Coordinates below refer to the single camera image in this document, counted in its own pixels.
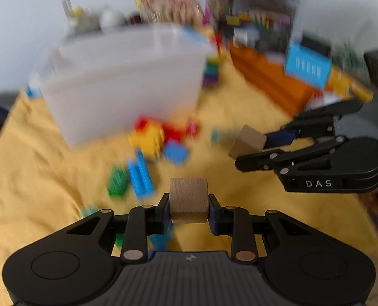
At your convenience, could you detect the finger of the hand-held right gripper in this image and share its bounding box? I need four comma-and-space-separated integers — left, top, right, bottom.
264, 105, 340, 150
234, 136, 348, 177

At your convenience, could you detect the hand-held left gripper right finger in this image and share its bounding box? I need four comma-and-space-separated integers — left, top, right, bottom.
208, 194, 315, 262

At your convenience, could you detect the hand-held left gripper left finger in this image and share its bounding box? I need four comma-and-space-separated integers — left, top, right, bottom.
65, 193, 172, 262

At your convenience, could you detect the wooden cube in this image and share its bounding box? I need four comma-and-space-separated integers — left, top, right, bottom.
228, 125, 268, 160
169, 178, 210, 224

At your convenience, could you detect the white plastic bin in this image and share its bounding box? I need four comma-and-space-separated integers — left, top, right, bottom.
38, 25, 217, 149

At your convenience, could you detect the yellow box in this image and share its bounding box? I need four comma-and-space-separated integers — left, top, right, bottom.
325, 66, 375, 101

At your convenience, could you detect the light blue building brick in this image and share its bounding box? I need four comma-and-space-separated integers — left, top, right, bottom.
127, 151, 156, 199

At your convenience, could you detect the green building brick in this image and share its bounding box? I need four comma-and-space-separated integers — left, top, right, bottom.
107, 166, 129, 199

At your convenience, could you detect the orange box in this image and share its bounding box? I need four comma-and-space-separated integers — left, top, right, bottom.
230, 44, 317, 116

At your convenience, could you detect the small red building brick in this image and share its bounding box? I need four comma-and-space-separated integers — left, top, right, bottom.
186, 119, 201, 138

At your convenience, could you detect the small teal toy piece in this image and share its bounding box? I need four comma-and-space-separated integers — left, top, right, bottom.
81, 205, 99, 218

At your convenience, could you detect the yellow building brick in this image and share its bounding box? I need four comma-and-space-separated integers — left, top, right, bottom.
128, 124, 166, 160

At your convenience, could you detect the blue box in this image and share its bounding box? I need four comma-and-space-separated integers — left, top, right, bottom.
284, 42, 333, 90

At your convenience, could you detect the rainbow stacking toy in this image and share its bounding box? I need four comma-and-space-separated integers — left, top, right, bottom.
203, 55, 222, 89

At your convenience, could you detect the clear storage box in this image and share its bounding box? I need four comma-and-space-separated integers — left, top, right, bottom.
205, 0, 302, 52

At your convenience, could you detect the yellow cloth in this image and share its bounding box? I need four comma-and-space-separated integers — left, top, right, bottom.
0, 67, 378, 306

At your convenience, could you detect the beige snack bag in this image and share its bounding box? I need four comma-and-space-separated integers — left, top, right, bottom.
135, 0, 203, 27

